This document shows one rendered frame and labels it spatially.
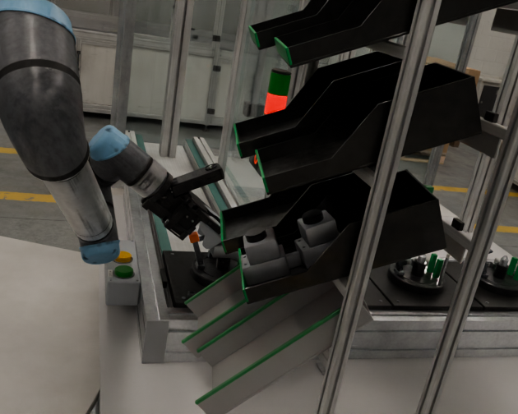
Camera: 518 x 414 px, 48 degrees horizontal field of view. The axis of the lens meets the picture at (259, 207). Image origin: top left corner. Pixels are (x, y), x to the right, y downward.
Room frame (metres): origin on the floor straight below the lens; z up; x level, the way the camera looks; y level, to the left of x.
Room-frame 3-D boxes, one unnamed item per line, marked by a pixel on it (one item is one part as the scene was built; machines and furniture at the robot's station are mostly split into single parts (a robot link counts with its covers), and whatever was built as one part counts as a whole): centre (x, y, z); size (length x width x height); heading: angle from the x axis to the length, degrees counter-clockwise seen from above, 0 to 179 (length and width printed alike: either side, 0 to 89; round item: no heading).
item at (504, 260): (1.42, -0.65, 1.01); 0.24 x 0.24 x 0.13; 18
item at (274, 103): (1.40, 0.00, 1.33); 0.05 x 0.05 x 0.05
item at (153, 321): (1.40, 0.29, 0.91); 0.89 x 0.06 x 0.11; 18
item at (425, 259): (1.34, -0.42, 1.01); 0.24 x 0.24 x 0.13; 18
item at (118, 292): (1.20, 0.29, 0.93); 0.21 x 0.07 x 0.06; 18
